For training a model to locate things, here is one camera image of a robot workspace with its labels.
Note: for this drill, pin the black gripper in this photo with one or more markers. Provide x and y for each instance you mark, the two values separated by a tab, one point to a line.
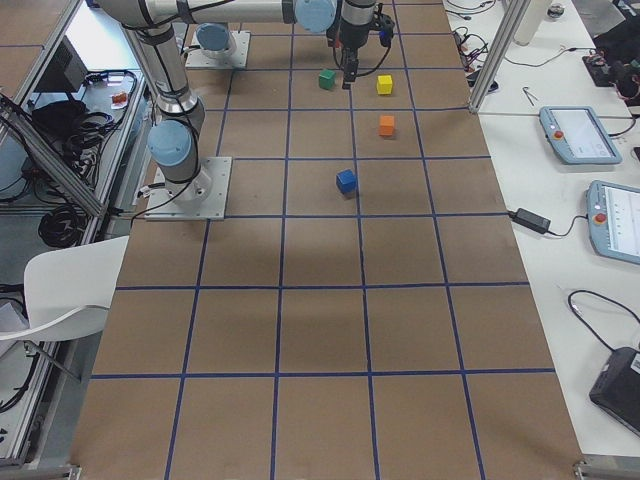
355	31

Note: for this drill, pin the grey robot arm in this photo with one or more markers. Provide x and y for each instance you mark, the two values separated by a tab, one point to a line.
173	140
346	23

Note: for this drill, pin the green wooden block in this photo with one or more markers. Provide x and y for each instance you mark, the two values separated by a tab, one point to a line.
326	79

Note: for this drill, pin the yellow wooden block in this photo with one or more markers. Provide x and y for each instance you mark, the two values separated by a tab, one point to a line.
384	85

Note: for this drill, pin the orange wooden block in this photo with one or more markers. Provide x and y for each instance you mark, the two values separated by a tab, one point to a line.
386	126

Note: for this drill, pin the blue wooden block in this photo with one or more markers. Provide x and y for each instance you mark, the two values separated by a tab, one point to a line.
346	182

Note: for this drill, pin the white paper roll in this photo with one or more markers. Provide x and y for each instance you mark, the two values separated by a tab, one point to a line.
530	22

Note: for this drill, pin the upper teach pendant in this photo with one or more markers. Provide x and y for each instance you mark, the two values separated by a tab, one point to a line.
577	136

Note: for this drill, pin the teach pendant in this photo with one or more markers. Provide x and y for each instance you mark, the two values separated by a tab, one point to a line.
613	220
577	136

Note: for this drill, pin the black power adapter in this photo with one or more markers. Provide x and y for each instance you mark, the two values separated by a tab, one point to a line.
530	220

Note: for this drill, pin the black computer box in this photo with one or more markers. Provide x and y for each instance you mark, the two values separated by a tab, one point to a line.
65	72

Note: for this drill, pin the lower teach pendant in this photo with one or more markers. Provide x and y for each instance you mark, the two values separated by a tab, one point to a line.
613	220

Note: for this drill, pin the white chair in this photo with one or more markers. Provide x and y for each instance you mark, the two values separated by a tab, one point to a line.
69	292

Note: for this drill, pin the black laptop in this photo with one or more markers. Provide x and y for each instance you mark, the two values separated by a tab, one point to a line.
616	390

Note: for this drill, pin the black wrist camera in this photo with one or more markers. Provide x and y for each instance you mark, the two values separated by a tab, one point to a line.
384	26

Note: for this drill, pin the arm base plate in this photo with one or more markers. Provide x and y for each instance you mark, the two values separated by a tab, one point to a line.
205	197
233	58

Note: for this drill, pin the aluminium frame post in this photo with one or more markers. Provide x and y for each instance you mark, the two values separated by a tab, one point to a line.
504	35

